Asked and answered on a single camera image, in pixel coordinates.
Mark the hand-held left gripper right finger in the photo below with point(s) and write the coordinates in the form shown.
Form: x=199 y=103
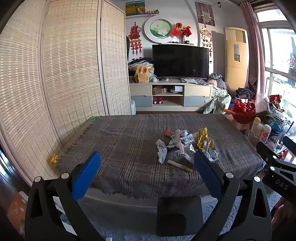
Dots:
x=208 y=173

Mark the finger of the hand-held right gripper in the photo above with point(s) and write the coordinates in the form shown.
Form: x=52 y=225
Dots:
x=290 y=143
x=272 y=155

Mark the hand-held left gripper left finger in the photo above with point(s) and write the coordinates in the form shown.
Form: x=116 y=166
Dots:
x=86 y=176

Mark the beige paper stick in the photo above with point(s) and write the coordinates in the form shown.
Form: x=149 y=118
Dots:
x=179 y=165

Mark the yellow snack wrapper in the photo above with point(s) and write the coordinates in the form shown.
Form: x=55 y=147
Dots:
x=202 y=139

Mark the white green carton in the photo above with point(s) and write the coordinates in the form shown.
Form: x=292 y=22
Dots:
x=174 y=139

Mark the dark grey trash bin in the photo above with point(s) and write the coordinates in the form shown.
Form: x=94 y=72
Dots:
x=175 y=215

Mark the small clear wrapper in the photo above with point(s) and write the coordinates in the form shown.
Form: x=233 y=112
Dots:
x=211 y=155

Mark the white bottle red label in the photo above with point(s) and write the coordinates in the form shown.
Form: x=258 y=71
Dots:
x=264 y=134

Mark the yellow folded paper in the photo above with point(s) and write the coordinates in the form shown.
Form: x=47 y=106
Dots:
x=54 y=160

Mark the grey plaid blanket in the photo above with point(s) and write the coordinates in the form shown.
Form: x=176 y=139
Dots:
x=129 y=148

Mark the red basket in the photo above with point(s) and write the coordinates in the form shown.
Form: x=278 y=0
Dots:
x=244 y=111

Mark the red small packet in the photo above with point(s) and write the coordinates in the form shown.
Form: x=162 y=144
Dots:
x=168 y=133

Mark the orange toy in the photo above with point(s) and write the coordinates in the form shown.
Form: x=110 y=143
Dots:
x=230 y=111

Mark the grey shaggy rug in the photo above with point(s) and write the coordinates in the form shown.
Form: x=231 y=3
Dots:
x=129 y=222

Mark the floral cloth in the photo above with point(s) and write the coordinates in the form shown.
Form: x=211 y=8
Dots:
x=218 y=99

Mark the window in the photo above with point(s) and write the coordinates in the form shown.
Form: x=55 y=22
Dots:
x=279 y=58

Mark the red slippers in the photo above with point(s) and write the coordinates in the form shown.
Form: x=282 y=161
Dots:
x=158 y=100

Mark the pile of clothes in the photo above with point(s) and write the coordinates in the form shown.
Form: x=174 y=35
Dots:
x=217 y=82

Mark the beige grey TV cabinet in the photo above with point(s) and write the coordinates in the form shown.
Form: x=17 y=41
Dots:
x=143 y=95

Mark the beige standing air conditioner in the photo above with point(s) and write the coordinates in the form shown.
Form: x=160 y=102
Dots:
x=235 y=60

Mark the bamboo folding screen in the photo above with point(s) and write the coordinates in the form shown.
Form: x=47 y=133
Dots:
x=46 y=81

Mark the black television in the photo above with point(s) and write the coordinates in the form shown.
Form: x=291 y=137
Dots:
x=180 y=61

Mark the pink curtain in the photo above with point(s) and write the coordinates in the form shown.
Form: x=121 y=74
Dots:
x=251 y=34

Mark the yellow plush toy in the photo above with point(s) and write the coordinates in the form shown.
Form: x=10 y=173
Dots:
x=143 y=74

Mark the white pink hanging ornament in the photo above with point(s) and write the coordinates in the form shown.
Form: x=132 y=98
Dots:
x=205 y=37

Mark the red flower decoration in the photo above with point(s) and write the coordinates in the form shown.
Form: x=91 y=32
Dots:
x=181 y=30

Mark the red fish hanging ornament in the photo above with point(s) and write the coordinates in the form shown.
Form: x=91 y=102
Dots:
x=135 y=34

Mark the round white framed picture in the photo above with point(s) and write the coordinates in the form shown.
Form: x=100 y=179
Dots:
x=158 y=30

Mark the landscape painting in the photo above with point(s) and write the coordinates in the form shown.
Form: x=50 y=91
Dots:
x=135 y=8

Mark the brown wall scroll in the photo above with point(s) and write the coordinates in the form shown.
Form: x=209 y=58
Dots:
x=204 y=14

